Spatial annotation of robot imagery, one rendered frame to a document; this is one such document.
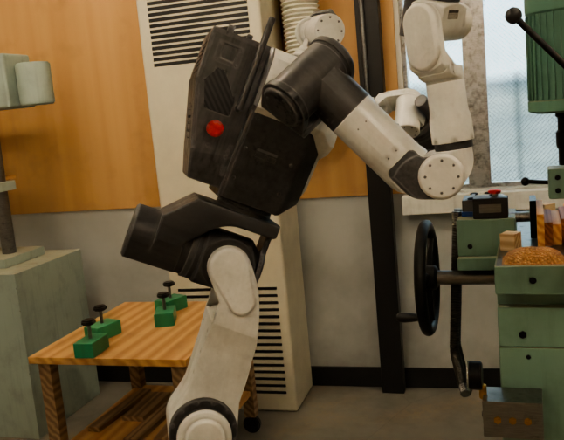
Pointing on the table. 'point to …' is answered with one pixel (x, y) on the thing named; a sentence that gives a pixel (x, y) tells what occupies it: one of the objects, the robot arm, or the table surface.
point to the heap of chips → (533, 256)
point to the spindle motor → (562, 98)
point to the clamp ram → (529, 216)
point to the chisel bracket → (561, 182)
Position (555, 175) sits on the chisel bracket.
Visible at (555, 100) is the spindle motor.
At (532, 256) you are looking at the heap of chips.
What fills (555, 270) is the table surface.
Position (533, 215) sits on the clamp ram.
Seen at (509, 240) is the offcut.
